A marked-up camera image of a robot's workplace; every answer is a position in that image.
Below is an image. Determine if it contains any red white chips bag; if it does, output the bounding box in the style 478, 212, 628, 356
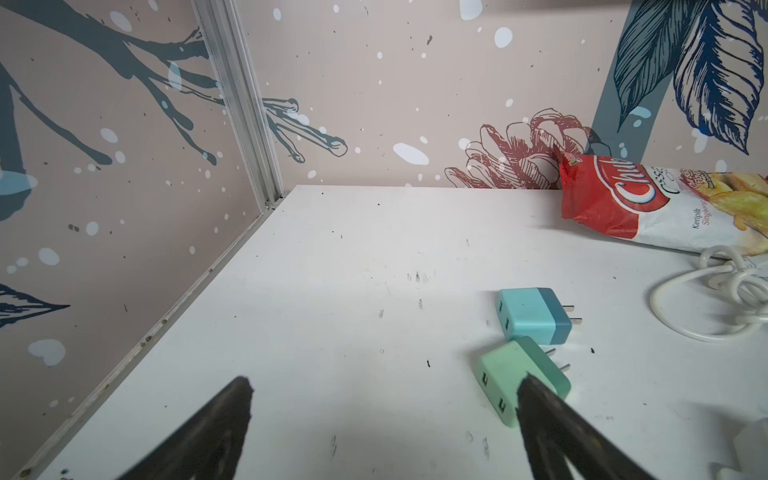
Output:
557, 151, 767, 256

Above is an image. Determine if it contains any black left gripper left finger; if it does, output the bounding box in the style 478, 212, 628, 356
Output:
121, 376, 253, 480

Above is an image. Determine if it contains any green charger plug far left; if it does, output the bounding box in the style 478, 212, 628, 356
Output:
474, 336, 572, 428

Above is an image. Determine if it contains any white square power strip cable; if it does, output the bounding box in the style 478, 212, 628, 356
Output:
649, 244, 768, 344

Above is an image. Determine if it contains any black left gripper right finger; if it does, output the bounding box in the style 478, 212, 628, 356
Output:
516, 375, 653, 480

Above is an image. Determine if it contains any aluminium frame post back left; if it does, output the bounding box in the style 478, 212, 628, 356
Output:
192, 0, 283, 212

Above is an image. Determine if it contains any blue charger plug far left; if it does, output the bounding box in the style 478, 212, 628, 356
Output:
495, 287, 582, 345

